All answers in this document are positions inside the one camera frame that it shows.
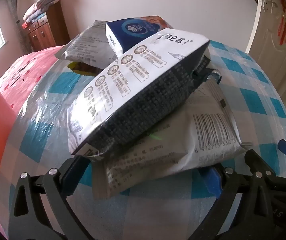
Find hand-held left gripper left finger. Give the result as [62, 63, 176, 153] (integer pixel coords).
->
[8, 155, 96, 240]

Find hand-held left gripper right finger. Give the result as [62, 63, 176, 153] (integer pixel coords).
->
[200, 165, 276, 240]

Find grey barcode foil packet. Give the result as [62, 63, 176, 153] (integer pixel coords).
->
[92, 76, 248, 200]

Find white and dark blue carton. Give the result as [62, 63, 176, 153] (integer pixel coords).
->
[68, 29, 211, 157]

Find blue and orange snack bag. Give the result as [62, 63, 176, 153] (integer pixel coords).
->
[105, 16, 174, 58]

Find blue white checked tablecloth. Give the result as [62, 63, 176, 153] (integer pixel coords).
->
[0, 39, 286, 240]

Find beige room door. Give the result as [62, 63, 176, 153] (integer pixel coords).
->
[249, 0, 286, 98]

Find yellow brown wrapper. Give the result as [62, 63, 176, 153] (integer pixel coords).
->
[68, 62, 103, 77]

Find pink bed sheet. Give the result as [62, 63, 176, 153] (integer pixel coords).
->
[0, 46, 69, 240]

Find silver grey foil packet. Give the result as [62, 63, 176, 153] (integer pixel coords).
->
[55, 20, 120, 68]

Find brown wooden cabinet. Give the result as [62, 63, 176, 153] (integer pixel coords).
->
[24, 3, 71, 53]

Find folded quilts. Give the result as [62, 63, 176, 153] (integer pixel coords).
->
[23, 0, 62, 24]

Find striped curtain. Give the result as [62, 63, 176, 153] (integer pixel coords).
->
[3, 0, 24, 23]

